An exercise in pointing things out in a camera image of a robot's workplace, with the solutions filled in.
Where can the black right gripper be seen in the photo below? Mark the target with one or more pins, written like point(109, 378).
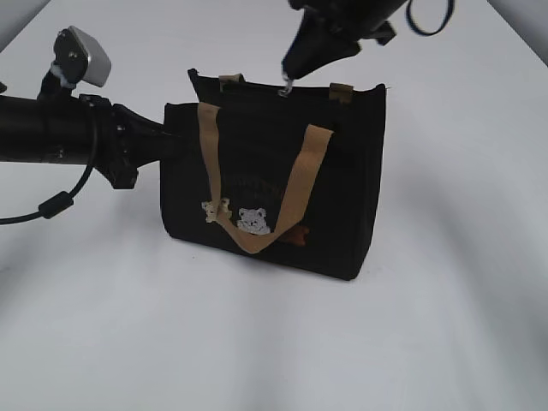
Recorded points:
point(319, 41)

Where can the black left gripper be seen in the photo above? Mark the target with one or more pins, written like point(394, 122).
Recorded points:
point(127, 141)

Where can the metal zipper pull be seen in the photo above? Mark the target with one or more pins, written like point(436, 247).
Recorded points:
point(287, 87)

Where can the black tote bag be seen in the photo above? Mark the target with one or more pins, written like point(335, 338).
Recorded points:
point(260, 136)

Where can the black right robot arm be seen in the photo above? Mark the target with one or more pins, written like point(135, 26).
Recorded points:
point(362, 19)

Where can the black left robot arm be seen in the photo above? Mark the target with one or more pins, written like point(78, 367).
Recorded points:
point(90, 128)

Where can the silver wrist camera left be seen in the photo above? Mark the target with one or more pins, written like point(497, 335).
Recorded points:
point(79, 57)

